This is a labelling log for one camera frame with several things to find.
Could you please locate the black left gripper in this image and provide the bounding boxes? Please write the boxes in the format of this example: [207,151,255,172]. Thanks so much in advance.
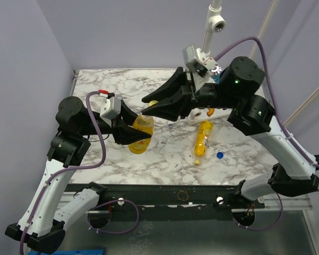
[79,99,152,143]

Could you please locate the yellow bottle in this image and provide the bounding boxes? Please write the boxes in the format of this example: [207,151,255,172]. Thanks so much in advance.
[127,113,155,155]
[194,121,213,165]

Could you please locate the blue bottle cap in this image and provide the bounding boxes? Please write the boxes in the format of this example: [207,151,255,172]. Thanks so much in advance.
[217,152,224,159]

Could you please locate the yellow bottle cap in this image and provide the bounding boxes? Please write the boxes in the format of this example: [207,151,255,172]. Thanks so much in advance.
[148,100,158,106]

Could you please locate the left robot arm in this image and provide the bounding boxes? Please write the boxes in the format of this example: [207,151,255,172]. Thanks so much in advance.
[5,90,150,254]

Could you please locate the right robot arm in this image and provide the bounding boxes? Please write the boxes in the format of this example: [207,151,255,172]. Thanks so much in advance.
[142,56,319,208]

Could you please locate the orange plastic faucet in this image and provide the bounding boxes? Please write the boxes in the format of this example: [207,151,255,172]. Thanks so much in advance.
[206,108,215,117]

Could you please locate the blue plastic faucet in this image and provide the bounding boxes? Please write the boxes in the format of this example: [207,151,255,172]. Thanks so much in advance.
[210,65,222,84]

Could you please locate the blue tray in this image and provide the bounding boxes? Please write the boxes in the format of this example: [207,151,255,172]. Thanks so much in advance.
[28,248,107,255]

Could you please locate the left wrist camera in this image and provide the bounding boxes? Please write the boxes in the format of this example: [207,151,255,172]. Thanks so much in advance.
[99,90,123,126]

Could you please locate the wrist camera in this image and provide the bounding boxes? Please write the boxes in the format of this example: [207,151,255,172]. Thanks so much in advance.
[183,45,218,91]
[99,90,123,126]

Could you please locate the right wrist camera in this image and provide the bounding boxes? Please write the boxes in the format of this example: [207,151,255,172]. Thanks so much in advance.
[183,45,218,91]

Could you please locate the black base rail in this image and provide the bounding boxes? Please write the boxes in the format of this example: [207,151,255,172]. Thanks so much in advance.
[99,184,264,222]

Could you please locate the white PVC pipe frame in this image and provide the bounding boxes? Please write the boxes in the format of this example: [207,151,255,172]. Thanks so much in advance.
[202,1,319,127]

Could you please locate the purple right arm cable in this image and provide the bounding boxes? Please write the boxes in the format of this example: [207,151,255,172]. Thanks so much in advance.
[214,36,319,231]

